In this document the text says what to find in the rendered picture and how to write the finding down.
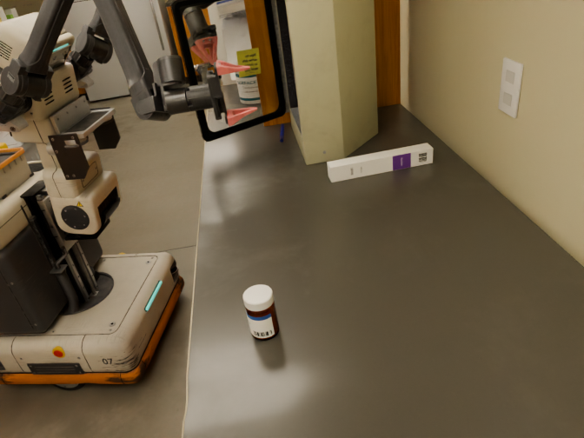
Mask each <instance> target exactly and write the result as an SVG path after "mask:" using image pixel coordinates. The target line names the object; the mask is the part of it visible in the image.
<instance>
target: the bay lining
mask: <svg viewBox="0 0 584 438"><path fill-rule="evenodd" d="M276 8H277V15H278V21H279V28H280V34H281V41H282V53H283V60H284V67H285V73H286V80H287V86H288V93H289V106H290V108H291V109H292V108H297V107H298V102H297V95H296V88H295V78H294V71H293V64H292V53H291V46H290V39H289V26H288V18H287V11H286V4H285V0H276Z"/></svg>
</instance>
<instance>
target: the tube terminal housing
mask: <svg viewBox="0 0 584 438"><path fill-rule="evenodd" d="M285 4H286V11H287V18H288V26H289V39H290V46H291V53H292V57H293V59H294V67H295V80H296V86H295V88H296V95H297V102H298V107H297V108H298V109H299V117H300V124H301V131H302V135H301V133H300V131H299V129H298V127H297V125H296V122H295V119H294V117H293V115H292V113H291V111H290V113H289V114H290V120H291V127H292V129H293V131H294V134H295V138H296V140H297V142H298V144H299V147H300V150H301V152H302V155H303V158H304V160H305V163H306V164H307V165H309V164H314V163H324V162H328V161H334V160H339V159H343V158H345V157H347V156H348V155H350V154H351V153H352V152H354V151H355V150H356V149H358V148H359V147H361V146H362V145H363V144H364V143H365V142H367V141H368V140H369V139H371V138H372V137H373V136H375V135H376V134H378V114H377V86H376V58H375V3H374V0H285Z"/></svg>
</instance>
